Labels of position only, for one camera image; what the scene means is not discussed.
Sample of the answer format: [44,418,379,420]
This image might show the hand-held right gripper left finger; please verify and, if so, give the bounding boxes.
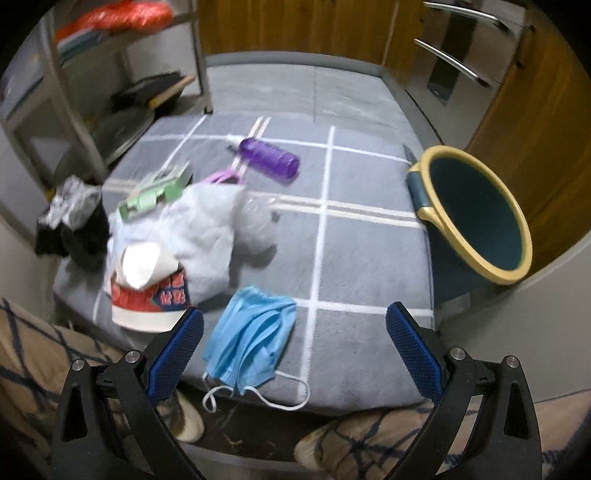
[50,307,206,480]

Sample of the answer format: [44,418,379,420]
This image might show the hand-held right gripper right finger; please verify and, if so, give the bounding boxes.
[385,301,543,480]

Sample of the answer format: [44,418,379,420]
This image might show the red printed paper cup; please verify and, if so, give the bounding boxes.
[110,242,192,333]

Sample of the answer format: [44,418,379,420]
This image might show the blue face mask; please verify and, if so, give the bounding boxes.
[202,285,310,414]

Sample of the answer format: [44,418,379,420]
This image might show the white tissue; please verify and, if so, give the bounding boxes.
[108,182,247,301]

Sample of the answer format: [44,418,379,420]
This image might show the teal bin with yellow rim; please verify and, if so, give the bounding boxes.
[406,145,534,301]

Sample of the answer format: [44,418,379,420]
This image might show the person's left shoe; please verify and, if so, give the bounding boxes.
[170,391,206,444]

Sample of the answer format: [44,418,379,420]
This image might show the person's shoe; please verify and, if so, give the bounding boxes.
[170,391,206,444]
[294,425,352,472]

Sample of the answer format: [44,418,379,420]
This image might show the person's right leg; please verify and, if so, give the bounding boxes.
[318,399,591,480]

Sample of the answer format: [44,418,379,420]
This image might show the person's leg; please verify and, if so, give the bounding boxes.
[318,399,591,480]
[0,295,155,480]

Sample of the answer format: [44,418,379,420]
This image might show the grey checked mat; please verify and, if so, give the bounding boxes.
[53,113,437,414]

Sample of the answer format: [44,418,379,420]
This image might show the person's right shoe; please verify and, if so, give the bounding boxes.
[294,425,352,472]

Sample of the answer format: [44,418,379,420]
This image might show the black cloth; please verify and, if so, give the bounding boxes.
[34,203,112,271]

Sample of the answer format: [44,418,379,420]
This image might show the person's left leg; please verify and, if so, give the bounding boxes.
[0,295,155,480]

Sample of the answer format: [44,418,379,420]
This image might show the clear plastic bag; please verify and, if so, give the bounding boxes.
[235,196,282,252]

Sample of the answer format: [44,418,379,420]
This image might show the pink plastic item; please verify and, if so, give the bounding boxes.
[205,168,245,186]

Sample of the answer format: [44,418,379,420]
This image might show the silver foil wrapper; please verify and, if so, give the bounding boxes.
[39,178,100,229]

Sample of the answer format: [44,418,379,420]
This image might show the purple plastic bottle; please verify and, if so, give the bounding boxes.
[225,133,302,185]

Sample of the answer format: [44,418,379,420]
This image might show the round grey metal pan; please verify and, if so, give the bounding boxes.
[90,108,155,164]

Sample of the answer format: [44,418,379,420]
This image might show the tall wooden cabinet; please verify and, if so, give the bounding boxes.
[464,21,591,271]

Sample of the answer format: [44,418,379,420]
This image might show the grey metal shelf rack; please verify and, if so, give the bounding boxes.
[0,0,215,185]

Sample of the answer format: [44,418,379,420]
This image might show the black tray with wooden edge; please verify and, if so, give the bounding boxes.
[111,71,197,112]

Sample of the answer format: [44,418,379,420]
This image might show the stainless steel oven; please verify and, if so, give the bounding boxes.
[383,0,532,107]

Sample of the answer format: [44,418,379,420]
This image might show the low wooden cabinets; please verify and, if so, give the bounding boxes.
[198,0,426,72]

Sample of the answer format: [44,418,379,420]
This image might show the orange plastic bag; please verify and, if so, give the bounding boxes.
[58,0,174,40]

